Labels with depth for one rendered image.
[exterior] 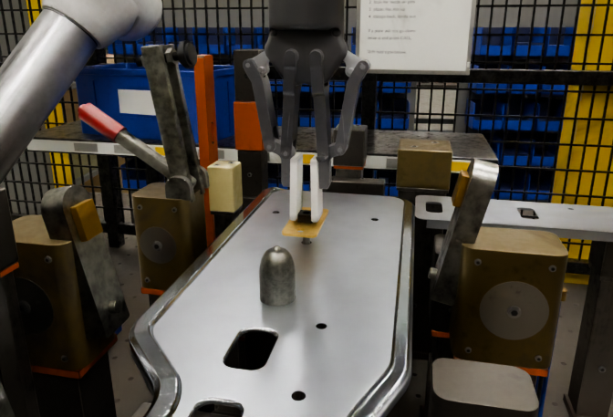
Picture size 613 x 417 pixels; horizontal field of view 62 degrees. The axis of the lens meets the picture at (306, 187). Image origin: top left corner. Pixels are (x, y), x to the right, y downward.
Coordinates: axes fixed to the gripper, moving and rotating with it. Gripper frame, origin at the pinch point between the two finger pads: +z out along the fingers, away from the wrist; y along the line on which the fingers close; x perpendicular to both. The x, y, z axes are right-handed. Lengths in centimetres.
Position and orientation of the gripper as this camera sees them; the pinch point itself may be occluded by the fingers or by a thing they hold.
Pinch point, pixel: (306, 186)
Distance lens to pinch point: 55.7
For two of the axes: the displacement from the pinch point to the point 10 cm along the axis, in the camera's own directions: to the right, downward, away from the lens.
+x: -2.1, 2.9, -9.3
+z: 0.0, 9.5, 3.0
